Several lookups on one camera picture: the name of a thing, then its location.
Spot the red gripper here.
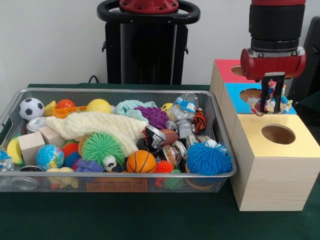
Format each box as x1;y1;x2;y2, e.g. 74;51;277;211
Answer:
240;51;307;115

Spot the blue puffer toy with eyes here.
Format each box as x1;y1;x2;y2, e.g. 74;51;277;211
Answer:
186;141;233;175

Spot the cream knitted cloth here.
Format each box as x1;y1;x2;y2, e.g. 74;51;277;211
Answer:
45;111;147;156

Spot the wooden box with three holes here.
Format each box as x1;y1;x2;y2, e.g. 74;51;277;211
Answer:
209;59;320;212

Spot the silver mesh bin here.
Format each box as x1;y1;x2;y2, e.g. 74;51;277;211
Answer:
0;87;237;193

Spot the dark green table cloth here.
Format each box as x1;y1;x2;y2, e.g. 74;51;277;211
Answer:
0;83;320;240
298;93;320;131

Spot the black monitor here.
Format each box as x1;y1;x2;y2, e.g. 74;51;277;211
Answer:
287;16;320;101

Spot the brown toy football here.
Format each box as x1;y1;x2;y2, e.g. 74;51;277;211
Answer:
158;129;180;147

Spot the purple spiky ball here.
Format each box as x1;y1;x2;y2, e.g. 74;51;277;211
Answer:
134;105;169;130

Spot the orange toy basketball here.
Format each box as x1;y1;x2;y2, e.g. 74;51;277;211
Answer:
126;149;157;173

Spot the plain yellow ball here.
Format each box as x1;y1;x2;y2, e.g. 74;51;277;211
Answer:
86;98;112;114

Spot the globe print ball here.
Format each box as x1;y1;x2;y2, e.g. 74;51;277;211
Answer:
35;144;65;172

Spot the black and white soccer ball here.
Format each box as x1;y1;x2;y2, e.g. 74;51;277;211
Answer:
19;97;45;121

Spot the pale wooden cube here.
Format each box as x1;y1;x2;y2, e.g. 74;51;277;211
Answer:
17;131;45;166

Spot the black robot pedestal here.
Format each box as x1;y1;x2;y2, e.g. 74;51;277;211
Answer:
96;0;201;85

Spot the green stringy puffer ball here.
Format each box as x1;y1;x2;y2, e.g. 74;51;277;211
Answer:
81;132;126;166

